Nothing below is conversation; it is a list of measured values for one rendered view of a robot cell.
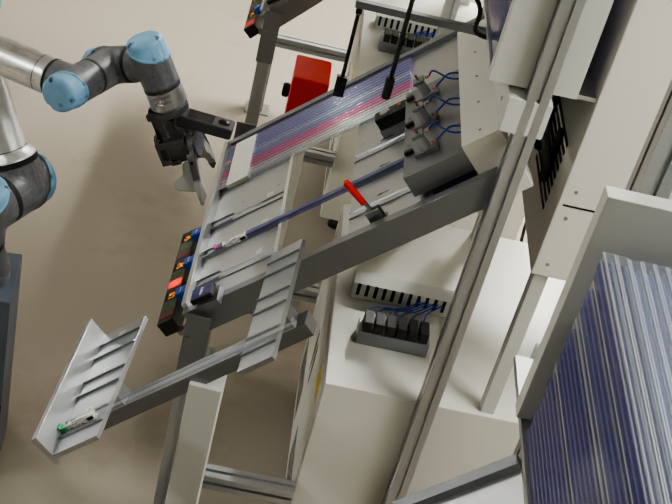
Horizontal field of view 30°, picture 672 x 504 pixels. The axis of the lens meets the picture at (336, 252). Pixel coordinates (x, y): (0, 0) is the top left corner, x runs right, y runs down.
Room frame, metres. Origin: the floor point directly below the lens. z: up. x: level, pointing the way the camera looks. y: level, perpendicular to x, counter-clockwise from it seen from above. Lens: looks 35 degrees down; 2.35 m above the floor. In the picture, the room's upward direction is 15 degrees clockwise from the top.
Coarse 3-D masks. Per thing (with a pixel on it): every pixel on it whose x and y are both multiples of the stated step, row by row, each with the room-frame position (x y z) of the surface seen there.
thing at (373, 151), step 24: (432, 48) 2.69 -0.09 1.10; (456, 48) 2.63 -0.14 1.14; (432, 72) 2.56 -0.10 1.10; (360, 144) 2.38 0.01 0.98; (384, 144) 2.33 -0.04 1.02; (360, 168) 2.27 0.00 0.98; (360, 192) 2.18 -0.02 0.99; (384, 192) 2.14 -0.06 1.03; (408, 192) 2.10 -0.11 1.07; (432, 192) 2.06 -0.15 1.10; (360, 216) 2.08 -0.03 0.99
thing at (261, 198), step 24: (288, 168) 2.42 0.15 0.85; (240, 192) 2.40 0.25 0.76; (264, 192) 2.35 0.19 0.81; (216, 216) 2.34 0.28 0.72; (240, 216) 2.29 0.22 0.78; (264, 216) 2.25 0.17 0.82; (216, 240) 2.23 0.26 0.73; (264, 240) 2.15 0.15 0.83; (216, 264) 2.13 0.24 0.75; (240, 264) 2.09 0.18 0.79; (264, 264) 2.05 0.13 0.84
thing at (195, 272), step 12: (228, 144) 2.64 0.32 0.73; (216, 180) 2.47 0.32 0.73; (216, 192) 2.42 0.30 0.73; (216, 204) 2.38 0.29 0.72; (204, 228) 2.26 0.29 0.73; (204, 240) 2.23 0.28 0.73; (204, 252) 2.19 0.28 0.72; (192, 264) 2.13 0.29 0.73; (192, 276) 2.08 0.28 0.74; (192, 288) 2.05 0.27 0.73
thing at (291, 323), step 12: (288, 324) 1.58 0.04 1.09; (252, 336) 1.59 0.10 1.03; (264, 336) 1.57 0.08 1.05; (228, 348) 1.58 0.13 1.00; (240, 348) 1.57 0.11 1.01; (204, 360) 1.58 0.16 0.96; (216, 360) 1.57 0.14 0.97; (180, 372) 1.58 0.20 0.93; (192, 372) 1.57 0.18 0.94; (156, 384) 1.57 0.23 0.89; (168, 384) 1.57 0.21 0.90; (132, 396) 1.57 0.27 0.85; (96, 408) 1.58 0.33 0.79; (108, 408) 1.57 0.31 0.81; (60, 432) 1.57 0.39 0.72
